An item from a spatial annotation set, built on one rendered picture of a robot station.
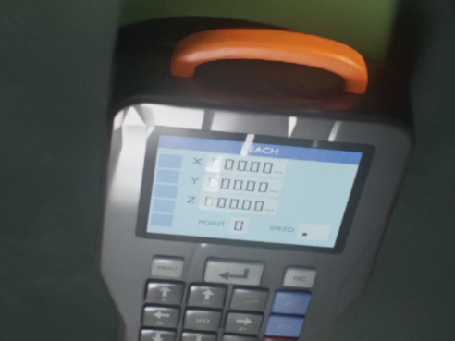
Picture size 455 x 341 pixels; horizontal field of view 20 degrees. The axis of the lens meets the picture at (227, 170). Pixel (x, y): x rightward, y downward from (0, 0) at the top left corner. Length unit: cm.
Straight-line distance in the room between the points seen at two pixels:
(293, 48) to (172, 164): 5
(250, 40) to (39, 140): 9
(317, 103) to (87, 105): 7
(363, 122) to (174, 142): 5
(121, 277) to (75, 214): 3
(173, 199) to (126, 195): 1
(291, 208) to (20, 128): 9
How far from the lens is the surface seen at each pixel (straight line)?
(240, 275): 41
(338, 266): 41
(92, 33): 37
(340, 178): 38
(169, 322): 43
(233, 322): 43
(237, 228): 39
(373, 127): 36
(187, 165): 37
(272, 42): 35
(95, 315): 48
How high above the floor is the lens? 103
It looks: 42 degrees down
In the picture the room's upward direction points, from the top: 180 degrees clockwise
